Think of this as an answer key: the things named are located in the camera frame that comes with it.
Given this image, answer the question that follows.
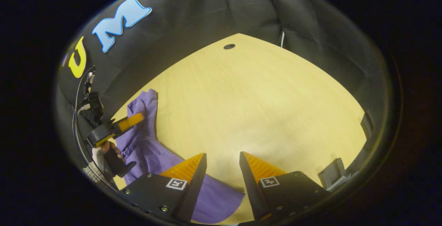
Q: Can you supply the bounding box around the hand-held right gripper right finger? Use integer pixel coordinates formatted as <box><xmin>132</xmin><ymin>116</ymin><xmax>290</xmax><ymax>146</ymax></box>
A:
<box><xmin>239</xmin><ymin>151</ymin><xmax>330</xmax><ymax>221</ymax></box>

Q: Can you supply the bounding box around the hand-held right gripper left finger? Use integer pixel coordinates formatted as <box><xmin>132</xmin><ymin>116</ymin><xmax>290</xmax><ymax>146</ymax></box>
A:
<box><xmin>116</xmin><ymin>153</ymin><xmax>208</xmax><ymax>224</ymax></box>

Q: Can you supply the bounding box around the purple shirt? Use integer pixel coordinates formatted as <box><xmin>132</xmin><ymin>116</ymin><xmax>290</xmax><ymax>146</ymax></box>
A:
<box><xmin>119</xmin><ymin>89</ymin><xmax>246</xmax><ymax>224</ymax></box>

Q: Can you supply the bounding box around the black cable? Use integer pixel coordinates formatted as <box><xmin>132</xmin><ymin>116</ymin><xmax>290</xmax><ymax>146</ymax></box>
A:
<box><xmin>71</xmin><ymin>66</ymin><xmax>118</xmax><ymax>191</ymax></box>

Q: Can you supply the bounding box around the black bracket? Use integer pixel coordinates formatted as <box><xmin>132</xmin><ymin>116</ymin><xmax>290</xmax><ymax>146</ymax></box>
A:
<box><xmin>360</xmin><ymin>111</ymin><xmax>374</xmax><ymax>139</ymax></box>
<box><xmin>318</xmin><ymin>158</ymin><xmax>346</xmax><ymax>189</ymax></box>

